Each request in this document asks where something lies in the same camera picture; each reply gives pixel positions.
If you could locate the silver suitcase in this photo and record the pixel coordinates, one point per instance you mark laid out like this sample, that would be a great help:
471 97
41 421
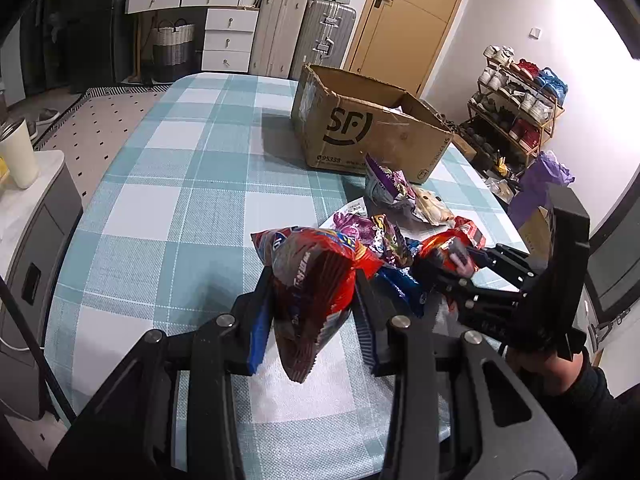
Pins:
324 35

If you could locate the purple candy bag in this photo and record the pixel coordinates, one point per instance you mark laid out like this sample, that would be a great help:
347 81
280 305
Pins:
378 234
387 187

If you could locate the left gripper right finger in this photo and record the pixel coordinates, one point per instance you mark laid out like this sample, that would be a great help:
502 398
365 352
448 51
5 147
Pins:
459 412

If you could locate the large red chip bag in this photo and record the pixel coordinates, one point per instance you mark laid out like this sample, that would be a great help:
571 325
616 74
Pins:
314 277

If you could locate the grey side cabinet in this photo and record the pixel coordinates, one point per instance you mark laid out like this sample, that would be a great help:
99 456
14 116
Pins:
36 227

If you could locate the purple plastic bag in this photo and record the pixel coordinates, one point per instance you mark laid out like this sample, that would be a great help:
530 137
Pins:
545 170

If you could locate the cardboard SF box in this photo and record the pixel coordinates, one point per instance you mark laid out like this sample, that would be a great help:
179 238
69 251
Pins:
340 118

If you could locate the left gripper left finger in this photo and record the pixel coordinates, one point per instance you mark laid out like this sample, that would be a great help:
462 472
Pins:
166 411

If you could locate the beige suitcase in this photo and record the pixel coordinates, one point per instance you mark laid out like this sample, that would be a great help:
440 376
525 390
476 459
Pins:
275 37

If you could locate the wooden door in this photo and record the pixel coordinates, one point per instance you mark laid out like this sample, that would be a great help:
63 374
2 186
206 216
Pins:
398 41

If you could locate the red black snack pack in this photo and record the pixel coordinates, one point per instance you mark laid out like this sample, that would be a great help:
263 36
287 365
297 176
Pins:
450 249

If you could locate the right hand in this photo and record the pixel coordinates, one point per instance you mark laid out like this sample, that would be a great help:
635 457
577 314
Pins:
557 374

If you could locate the plaid tablecloth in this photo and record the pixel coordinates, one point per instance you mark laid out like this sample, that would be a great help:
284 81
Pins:
166 242

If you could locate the white drawer desk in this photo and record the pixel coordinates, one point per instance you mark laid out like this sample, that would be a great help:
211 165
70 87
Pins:
229 29

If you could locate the shoe rack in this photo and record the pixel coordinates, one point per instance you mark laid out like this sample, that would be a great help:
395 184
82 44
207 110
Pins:
519 101

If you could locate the patterned floor rug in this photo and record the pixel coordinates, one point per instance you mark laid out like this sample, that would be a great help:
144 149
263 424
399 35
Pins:
92 131

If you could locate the blue snack bag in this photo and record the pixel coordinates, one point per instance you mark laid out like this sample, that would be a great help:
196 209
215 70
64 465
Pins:
405 293

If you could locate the white tumbler cup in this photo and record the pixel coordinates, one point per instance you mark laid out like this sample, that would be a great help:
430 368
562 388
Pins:
18 154

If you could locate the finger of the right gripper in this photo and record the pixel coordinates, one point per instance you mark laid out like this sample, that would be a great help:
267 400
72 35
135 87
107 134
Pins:
508 262
484 309

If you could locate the woven laundry basket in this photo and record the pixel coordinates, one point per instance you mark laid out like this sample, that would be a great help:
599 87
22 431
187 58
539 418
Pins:
173 50

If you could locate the cream cookie pack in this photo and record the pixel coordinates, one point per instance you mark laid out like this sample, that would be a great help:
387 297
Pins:
429 208

